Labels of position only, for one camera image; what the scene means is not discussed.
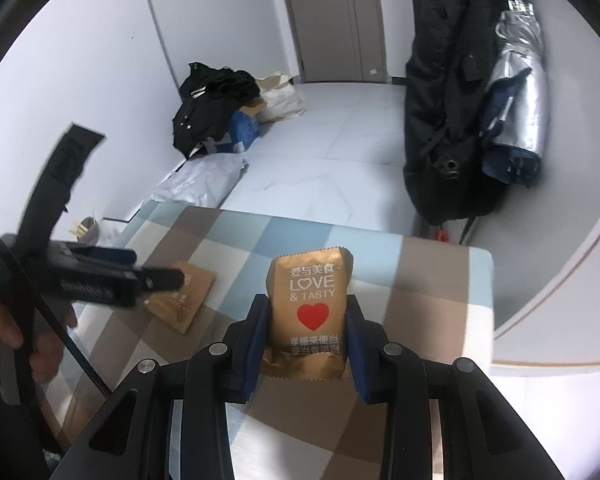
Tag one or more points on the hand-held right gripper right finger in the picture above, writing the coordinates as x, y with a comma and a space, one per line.
357, 350

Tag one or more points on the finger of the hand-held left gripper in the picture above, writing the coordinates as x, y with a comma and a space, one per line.
130, 282
95, 252

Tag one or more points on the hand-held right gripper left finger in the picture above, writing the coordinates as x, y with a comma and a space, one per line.
257, 350

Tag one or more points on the plain brown packet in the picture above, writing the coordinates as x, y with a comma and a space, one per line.
190, 301

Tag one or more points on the brown packet with red heart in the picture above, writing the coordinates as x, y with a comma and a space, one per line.
307, 285

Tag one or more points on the person's left hand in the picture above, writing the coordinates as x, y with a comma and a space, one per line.
0, 325

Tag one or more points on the dark cup with chopsticks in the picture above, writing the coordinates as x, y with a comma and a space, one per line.
90, 230

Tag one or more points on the checked tablecloth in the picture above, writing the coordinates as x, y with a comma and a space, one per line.
420, 310

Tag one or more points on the clear plastic bags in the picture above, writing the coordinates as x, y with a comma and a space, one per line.
205, 180

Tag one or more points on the pile of black clothes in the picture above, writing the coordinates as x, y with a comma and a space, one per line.
205, 105

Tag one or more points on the blue bag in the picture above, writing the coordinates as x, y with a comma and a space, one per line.
242, 131

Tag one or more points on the white tote bag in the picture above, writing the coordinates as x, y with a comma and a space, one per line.
285, 100

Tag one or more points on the black jacket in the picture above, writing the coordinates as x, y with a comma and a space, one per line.
445, 85

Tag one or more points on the silver folding umbrella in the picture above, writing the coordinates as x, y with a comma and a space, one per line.
520, 90

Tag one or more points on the grey door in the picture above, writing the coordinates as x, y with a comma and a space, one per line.
325, 20

